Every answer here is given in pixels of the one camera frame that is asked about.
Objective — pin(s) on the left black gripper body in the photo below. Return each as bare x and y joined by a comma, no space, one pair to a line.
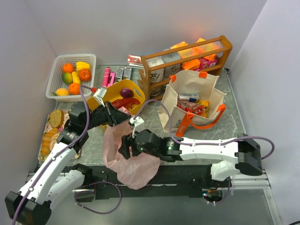
110,114

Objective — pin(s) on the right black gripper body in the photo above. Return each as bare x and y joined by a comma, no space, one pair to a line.
129,145

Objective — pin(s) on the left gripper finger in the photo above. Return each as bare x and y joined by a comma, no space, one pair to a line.
112,111
119,117

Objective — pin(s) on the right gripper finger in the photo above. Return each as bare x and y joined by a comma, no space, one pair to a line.
127,140
124,150

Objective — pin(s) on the purple toy onion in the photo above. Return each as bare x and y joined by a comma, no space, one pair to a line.
126,93

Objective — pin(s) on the pink plastic grocery bag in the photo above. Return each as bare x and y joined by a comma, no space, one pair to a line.
134,172

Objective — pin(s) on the orange toy tangerine bottom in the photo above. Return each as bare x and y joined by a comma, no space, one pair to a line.
74,89

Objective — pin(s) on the orange toy tangerine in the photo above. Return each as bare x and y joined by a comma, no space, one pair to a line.
67,68
74,89

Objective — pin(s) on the red snack bag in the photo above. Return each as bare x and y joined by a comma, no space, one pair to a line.
189,107

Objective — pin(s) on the floral canvas tote bag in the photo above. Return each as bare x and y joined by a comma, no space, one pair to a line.
175,119

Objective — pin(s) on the silver blue drink can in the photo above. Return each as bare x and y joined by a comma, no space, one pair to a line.
189,97

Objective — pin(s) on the orange yellow snack bag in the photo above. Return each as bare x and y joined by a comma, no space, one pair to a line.
204,107

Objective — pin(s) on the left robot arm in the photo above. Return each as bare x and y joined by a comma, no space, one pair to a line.
34,202

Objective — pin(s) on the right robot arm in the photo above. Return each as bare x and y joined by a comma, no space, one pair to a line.
235,155

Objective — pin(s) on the red toy lobster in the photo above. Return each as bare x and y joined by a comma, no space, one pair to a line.
125,102

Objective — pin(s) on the yellow plastic tub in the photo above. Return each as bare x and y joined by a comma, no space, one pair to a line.
113,93

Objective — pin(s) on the pink candy box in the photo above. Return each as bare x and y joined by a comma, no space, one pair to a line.
108,79

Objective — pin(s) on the silver chocolate bar box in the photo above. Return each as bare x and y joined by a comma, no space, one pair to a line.
123,73

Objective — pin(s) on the small orange toy pumpkin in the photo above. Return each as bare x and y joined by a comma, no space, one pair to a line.
85,75

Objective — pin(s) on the toy bread slice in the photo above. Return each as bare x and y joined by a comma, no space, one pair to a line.
56,118

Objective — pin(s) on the yellow toy banana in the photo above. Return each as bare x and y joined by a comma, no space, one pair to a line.
75,77

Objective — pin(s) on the toy mango green yellow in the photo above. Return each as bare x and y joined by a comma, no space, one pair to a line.
67,78

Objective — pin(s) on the red silver foil packet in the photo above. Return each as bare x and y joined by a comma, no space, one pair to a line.
134,61

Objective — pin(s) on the yellow toy pepper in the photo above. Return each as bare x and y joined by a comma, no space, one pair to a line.
80,65

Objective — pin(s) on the white cup on shelf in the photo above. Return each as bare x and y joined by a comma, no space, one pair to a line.
156,75

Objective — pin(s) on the white plastic fruit basket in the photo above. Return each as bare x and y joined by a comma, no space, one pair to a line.
55,80

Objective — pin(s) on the orange toy tangerine top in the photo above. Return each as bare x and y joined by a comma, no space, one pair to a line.
67,68

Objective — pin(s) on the toy croissant bread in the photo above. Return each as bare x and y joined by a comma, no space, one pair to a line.
46,139

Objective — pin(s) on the orange box on shelf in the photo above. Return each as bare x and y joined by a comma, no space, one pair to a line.
191,65

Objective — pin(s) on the pink box on shelf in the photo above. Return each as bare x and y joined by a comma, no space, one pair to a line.
205,63

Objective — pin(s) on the wooden shelf rack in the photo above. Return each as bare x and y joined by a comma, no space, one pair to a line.
171,59

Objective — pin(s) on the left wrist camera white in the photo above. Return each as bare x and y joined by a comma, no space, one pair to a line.
99,95

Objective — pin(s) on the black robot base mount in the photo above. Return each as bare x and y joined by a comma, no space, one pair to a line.
170,180

